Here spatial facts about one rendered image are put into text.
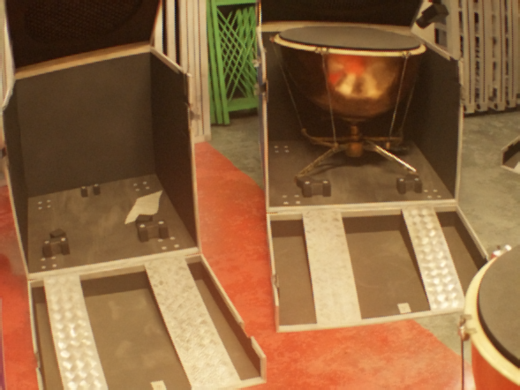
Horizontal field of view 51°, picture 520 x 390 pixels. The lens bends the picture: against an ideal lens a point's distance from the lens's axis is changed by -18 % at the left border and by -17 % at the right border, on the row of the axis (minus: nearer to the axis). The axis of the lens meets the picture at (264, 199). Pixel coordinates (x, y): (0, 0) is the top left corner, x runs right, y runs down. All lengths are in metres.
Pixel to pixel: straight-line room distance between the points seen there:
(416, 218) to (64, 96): 2.02
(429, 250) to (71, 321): 1.69
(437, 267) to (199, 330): 1.13
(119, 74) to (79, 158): 0.54
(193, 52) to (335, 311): 2.53
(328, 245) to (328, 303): 0.38
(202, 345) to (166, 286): 0.37
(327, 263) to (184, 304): 0.69
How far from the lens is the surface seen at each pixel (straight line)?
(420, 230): 3.12
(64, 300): 2.65
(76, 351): 2.43
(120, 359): 2.45
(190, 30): 4.57
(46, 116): 3.53
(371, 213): 3.24
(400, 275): 2.94
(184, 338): 2.45
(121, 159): 3.65
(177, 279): 2.70
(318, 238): 3.01
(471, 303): 1.36
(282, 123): 4.09
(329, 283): 2.78
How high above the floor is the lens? 1.52
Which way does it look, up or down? 24 degrees down
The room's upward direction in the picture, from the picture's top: 2 degrees counter-clockwise
